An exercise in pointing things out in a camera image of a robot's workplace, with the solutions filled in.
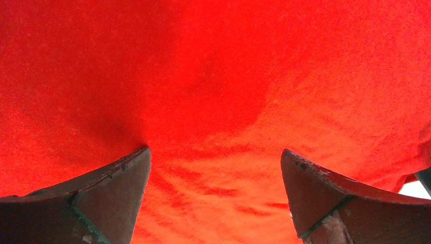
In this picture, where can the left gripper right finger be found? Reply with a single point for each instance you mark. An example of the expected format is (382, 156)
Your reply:
(327, 207)

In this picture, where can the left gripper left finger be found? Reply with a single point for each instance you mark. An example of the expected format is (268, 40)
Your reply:
(98, 207)

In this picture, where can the red t shirt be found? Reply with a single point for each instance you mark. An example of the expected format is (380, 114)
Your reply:
(217, 90)

